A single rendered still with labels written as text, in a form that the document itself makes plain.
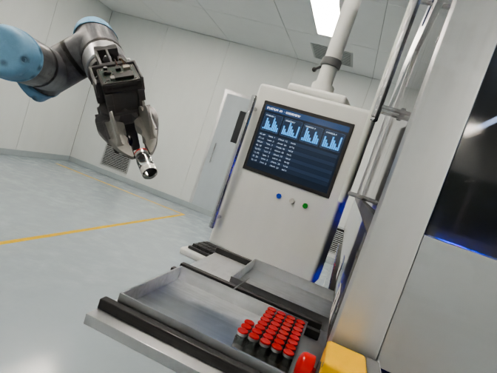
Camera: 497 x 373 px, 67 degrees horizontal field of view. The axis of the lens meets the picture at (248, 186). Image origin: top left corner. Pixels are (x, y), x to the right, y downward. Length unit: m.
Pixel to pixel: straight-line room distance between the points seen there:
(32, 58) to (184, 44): 6.58
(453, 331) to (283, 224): 1.09
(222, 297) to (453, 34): 0.72
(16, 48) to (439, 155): 0.61
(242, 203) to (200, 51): 5.56
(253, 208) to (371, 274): 1.12
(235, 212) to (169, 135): 5.34
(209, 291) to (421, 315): 0.54
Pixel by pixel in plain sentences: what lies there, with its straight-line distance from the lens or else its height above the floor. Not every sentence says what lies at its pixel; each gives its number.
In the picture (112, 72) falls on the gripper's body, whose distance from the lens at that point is 0.63.
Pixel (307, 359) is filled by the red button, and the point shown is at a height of 1.01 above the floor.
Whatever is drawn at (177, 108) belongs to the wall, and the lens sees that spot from 6.95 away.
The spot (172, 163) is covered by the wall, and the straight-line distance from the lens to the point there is 6.86.
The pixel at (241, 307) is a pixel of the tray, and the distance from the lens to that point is 0.95.
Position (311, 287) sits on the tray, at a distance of 1.26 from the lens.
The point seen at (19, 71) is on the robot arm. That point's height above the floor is 1.24.
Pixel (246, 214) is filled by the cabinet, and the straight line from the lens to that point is 1.65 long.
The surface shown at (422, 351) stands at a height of 1.06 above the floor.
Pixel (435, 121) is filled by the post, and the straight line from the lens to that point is 0.57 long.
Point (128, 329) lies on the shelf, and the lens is 0.74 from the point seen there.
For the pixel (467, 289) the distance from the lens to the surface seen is 0.59.
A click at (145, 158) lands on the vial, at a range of 0.55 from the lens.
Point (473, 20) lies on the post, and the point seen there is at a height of 1.50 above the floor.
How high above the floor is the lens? 1.24
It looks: 5 degrees down
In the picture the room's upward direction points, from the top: 19 degrees clockwise
